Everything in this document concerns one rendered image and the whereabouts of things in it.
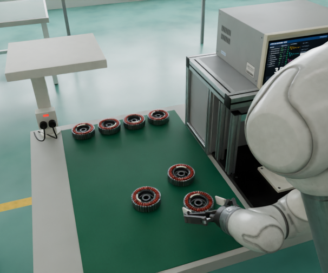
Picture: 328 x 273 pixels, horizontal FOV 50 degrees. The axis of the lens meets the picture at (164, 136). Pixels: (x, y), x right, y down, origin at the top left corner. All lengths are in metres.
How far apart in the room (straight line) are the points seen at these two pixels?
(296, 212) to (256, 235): 0.14
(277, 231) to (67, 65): 0.93
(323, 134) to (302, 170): 0.05
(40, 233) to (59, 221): 0.07
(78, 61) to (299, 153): 1.10
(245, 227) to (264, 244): 0.07
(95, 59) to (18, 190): 1.57
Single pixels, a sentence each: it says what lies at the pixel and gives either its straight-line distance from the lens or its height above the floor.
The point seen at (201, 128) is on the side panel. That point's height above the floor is 0.83.
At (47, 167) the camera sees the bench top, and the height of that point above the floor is 0.75.
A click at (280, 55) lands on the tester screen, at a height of 1.24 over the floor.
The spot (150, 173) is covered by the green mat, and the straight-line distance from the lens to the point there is 1.50.
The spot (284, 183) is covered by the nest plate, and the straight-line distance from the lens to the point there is 1.47.
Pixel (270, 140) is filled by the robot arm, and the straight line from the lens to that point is 0.45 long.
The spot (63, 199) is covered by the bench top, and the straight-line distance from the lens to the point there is 1.45.
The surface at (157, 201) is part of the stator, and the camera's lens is 1.33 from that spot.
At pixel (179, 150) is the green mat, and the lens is 1.63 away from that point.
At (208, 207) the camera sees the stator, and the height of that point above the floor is 0.79.
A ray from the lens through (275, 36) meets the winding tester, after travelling 1.32.
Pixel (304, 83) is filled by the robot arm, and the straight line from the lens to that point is 0.45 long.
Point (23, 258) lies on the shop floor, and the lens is 2.32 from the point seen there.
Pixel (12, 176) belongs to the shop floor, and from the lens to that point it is 2.91.
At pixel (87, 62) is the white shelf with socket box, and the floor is 1.20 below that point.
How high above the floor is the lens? 1.71
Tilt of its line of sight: 34 degrees down
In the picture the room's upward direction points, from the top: 1 degrees counter-clockwise
